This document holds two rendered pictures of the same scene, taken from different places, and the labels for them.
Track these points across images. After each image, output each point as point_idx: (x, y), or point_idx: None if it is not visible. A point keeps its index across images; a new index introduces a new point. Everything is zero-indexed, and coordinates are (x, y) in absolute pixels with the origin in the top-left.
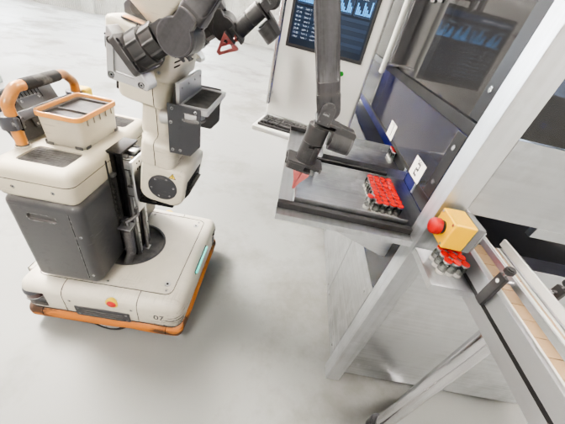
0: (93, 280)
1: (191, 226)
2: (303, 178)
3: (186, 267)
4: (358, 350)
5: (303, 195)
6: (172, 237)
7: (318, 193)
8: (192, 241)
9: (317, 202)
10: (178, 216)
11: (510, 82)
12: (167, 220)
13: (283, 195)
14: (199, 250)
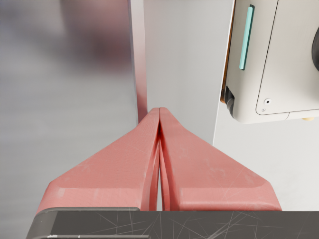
0: None
1: (274, 97)
2: (98, 158)
3: (272, 8)
4: None
5: (81, 105)
6: (301, 65)
7: (1, 161)
8: (269, 66)
9: None
10: (296, 111)
11: None
12: (313, 96)
13: (196, 61)
14: (254, 54)
